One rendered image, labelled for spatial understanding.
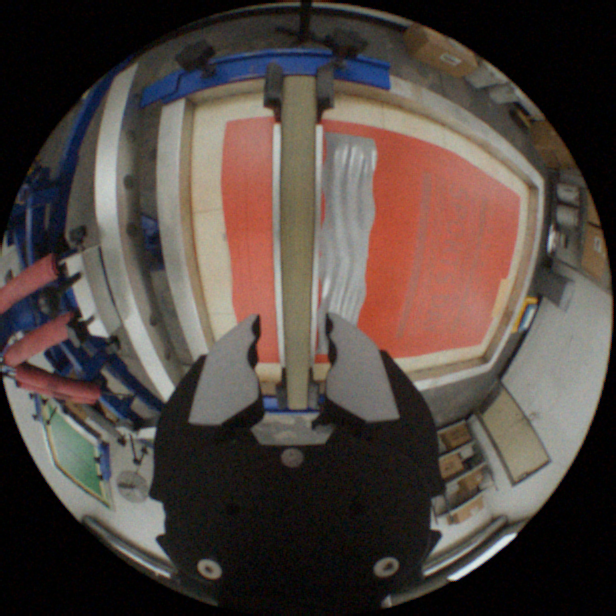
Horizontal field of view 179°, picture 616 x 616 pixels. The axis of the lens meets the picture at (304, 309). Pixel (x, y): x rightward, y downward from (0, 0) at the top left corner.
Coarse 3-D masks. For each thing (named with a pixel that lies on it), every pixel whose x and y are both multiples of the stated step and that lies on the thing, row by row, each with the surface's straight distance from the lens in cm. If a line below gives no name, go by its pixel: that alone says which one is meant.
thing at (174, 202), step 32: (192, 96) 34; (224, 96) 35; (384, 96) 34; (416, 96) 35; (160, 128) 34; (192, 128) 34; (480, 128) 44; (160, 160) 31; (512, 160) 51; (160, 192) 30; (160, 224) 30; (192, 224) 31; (192, 256) 30; (192, 288) 30; (512, 288) 63; (192, 320) 32; (512, 320) 64; (192, 352) 37; (320, 384) 41; (416, 384) 49
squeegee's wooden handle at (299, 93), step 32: (288, 96) 20; (288, 128) 18; (288, 160) 17; (288, 192) 17; (288, 224) 17; (288, 256) 17; (288, 288) 18; (288, 320) 20; (288, 352) 22; (288, 384) 27
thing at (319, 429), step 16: (336, 32) 28; (352, 32) 29; (192, 48) 30; (208, 48) 29; (336, 48) 27; (352, 48) 27; (192, 64) 29; (336, 64) 31; (320, 416) 38; (320, 432) 39
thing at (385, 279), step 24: (240, 264) 30; (264, 264) 29; (384, 264) 31; (408, 264) 34; (240, 288) 31; (264, 288) 30; (384, 288) 33; (480, 288) 49; (240, 312) 33; (264, 312) 32; (360, 312) 33; (384, 312) 35; (480, 312) 54; (264, 336) 34; (384, 336) 38; (432, 336) 45; (456, 336) 51; (480, 336) 60; (264, 360) 38
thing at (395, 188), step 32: (256, 128) 31; (352, 128) 31; (224, 160) 30; (256, 160) 29; (384, 160) 31; (416, 160) 34; (448, 160) 39; (224, 192) 29; (256, 192) 28; (384, 192) 30; (416, 192) 33; (480, 192) 44; (512, 192) 56; (256, 224) 28; (384, 224) 30; (512, 224) 56; (384, 256) 31; (512, 256) 58
